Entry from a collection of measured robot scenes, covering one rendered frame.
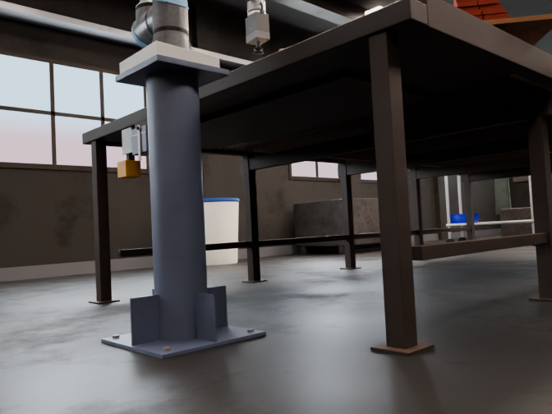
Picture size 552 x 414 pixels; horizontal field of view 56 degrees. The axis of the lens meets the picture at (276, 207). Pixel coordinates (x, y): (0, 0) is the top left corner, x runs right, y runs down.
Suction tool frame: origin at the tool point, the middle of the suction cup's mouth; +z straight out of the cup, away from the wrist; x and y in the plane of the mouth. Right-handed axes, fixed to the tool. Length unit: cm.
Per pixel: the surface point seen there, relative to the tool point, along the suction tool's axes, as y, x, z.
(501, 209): 269, -570, 59
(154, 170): -20, 54, 52
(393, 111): -80, 9, 42
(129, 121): 62, 34, 18
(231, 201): 311, -154, 40
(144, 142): 46, 33, 31
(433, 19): -87, -1, 18
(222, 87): -9.6, 22.6, 19.3
